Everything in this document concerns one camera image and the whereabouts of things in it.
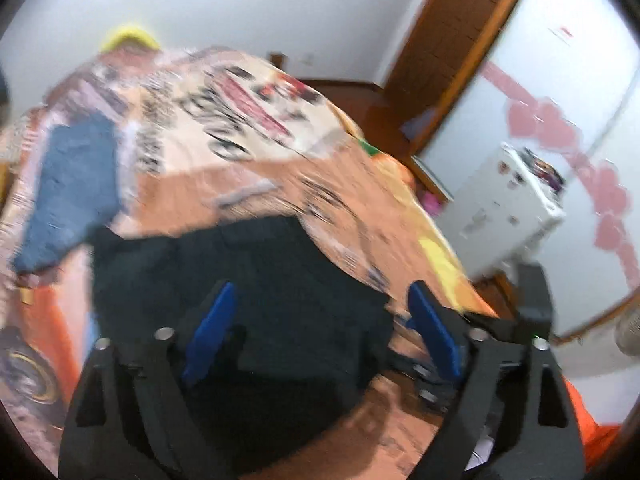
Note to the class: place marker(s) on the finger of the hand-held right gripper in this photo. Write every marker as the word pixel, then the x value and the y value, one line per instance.
pixel 430 390

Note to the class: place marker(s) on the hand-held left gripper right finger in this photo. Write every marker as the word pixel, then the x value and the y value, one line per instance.
pixel 435 332

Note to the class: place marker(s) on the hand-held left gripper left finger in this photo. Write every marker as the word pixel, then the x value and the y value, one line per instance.
pixel 210 330

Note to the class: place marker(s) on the black pants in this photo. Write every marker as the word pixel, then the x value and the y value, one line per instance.
pixel 300 285

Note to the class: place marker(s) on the white cabinet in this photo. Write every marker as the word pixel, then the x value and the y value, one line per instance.
pixel 495 210

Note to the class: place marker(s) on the white fan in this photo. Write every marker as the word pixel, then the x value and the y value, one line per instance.
pixel 629 332

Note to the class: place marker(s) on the orange cloth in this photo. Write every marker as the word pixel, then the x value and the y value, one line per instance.
pixel 585 425

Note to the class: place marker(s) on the newspaper printed blanket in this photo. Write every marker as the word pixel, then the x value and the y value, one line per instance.
pixel 250 170

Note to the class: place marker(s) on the folded blue jeans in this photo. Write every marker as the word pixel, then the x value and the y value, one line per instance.
pixel 75 185

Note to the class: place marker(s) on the purple cloth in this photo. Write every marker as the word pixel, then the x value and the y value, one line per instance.
pixel 417 124

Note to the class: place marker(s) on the brown wooden door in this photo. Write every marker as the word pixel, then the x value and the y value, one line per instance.
pixel 445 35

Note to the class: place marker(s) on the yellow plush object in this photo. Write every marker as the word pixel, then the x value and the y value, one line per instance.
pixel 130 37

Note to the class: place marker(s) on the pink heart wall stickers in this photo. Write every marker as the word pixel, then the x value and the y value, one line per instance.
pixel 545 120

